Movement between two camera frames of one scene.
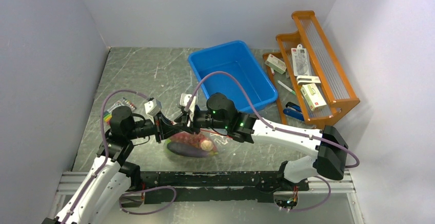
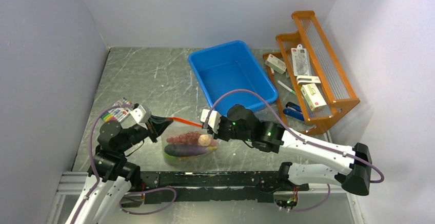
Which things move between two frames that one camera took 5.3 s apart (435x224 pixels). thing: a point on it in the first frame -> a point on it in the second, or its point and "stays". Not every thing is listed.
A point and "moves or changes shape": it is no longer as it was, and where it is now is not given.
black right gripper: (192, 128) -> (219, 135)
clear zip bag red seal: (202, 143) moves or changes shape
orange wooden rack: (304, 67) stays
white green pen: (287, 87) stays
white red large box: (313, 96) stays
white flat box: (304, 79) stays
